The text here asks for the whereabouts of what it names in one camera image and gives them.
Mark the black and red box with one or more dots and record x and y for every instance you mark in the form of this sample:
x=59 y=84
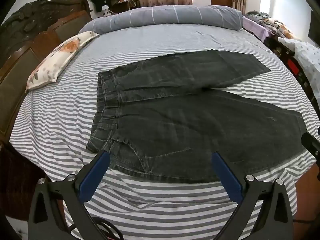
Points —
x=292 y=65

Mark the black screen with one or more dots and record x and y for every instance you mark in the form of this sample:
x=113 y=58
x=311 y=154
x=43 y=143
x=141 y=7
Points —
x=315 y=30

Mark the carved dark wooden headboard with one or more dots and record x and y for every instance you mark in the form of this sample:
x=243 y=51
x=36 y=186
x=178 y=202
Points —
x=27 y=42

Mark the floral blanket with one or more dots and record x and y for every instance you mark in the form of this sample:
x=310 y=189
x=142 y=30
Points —
x=272 y=25

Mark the dark grey denim pants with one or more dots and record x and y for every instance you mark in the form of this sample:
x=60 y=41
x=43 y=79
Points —
x=190 y=120

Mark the floral pillow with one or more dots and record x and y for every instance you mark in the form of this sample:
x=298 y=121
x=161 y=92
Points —
x=60 y=57

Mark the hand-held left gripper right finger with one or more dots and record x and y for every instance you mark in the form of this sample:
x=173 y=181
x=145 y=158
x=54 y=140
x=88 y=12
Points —
x=226 y=172

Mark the white dotted cloth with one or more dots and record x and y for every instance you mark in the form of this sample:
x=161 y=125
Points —
x=306 y=53

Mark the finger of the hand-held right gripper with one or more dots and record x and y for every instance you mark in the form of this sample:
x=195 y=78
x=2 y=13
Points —
x=311 y=145

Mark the grey bolster with white lines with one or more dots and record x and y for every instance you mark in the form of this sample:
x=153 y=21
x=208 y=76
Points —
x=170 y=16

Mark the purple cloth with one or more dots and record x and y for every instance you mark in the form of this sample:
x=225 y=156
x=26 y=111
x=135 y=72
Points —
x=253 y=27

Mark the grey white striped bed sheet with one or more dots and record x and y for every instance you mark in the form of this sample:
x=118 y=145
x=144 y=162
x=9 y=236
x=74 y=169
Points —
x=160 y=40

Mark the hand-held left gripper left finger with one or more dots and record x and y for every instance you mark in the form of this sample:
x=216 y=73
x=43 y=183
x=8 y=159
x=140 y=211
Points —
x=96 y=172

